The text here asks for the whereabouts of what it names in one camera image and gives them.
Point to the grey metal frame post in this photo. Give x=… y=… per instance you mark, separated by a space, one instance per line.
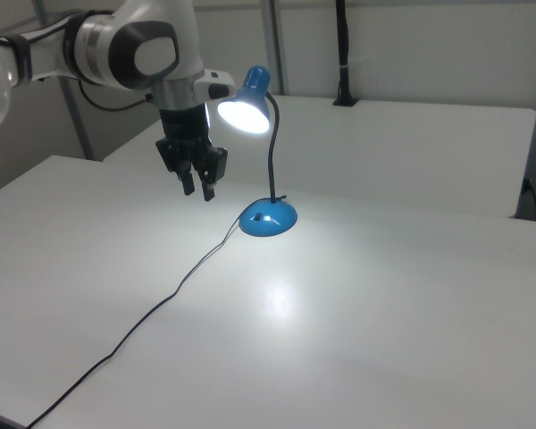
x=73 y=116

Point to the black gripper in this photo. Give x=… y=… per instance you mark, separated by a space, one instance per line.
x=185 y=129

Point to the grey partition frame post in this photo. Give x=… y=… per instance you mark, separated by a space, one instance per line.
x=274 y=44

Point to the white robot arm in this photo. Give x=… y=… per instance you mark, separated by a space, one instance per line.
x=116 y=49

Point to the black camera pole with clamp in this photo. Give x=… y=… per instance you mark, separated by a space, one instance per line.
x=343 y=53

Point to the blue gooseneck desk lamp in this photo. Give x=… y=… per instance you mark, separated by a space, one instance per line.
x=268 y=222

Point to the white adjoining table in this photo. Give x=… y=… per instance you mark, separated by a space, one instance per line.
x=384 y=152

